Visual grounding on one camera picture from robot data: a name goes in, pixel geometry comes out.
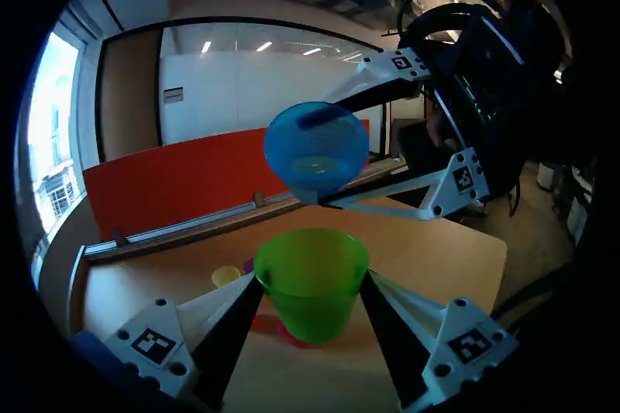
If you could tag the blue plastic cup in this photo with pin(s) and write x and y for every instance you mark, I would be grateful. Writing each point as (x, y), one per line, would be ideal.
(315, 151)

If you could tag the pink plastic cup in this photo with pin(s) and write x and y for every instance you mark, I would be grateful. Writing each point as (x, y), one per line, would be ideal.
(300, 341)

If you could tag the yellow plastic cup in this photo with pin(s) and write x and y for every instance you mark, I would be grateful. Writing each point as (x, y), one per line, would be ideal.
(225, 277)

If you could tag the green plastic cup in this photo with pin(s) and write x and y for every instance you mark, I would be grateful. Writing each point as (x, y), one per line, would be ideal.
(310, 287)

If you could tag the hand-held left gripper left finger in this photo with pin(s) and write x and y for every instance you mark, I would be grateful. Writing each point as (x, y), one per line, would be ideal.
(155, 326)

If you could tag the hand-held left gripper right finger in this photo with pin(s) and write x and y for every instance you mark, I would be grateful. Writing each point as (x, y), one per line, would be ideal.
(460, 330)

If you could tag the purple plastic cup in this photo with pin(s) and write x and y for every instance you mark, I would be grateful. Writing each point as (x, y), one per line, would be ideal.
(249, 266)

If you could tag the red desk screen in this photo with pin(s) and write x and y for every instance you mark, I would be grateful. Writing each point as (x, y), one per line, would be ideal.
(184, 180)

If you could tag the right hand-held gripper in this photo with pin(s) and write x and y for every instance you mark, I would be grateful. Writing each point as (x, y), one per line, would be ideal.
(503, 83)

